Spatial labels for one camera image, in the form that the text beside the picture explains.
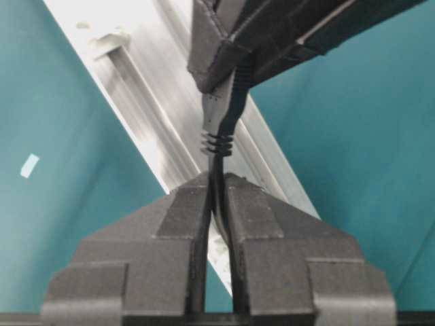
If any small white tape scrap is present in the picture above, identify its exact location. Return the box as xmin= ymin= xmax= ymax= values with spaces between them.
xmin=20 ymin=153 xmax=40 ymax=179

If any black USB cable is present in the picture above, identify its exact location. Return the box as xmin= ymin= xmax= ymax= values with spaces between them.
xmin=198 ymin=57 xmax=254 ymax=245

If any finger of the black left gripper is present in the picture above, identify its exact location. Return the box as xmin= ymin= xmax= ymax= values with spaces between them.
xmin=188 ymin=1 xmax=249 ymax=93
xmin=217 ymin=1 xmax=419 ymax=85

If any white cable ring middle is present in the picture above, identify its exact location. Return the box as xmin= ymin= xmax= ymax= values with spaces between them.
xmin=209 ymin=234 xmax=228 ymax=259

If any white cable ring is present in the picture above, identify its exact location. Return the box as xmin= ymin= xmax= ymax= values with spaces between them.
xmin=76 ymin=22 xmax=132 ymax=62
xmin=209 ymin=234 xmax=228 ymax=259

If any white cable ring near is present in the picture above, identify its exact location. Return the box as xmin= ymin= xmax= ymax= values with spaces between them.
xmin=76 ymin=22 xmax=132 ymax=62

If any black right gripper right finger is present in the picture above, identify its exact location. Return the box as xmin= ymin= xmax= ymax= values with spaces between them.
xmin=225 ymin=173 xmax=397 ymax=325

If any aluminium rail profile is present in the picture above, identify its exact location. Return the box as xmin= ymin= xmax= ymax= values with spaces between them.
xmin=42 ymin=0 xmax=320 ymax=296

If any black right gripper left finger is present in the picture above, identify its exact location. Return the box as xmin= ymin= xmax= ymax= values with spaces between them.
xmin=41 ymin=173 xmax=211 ymax=325

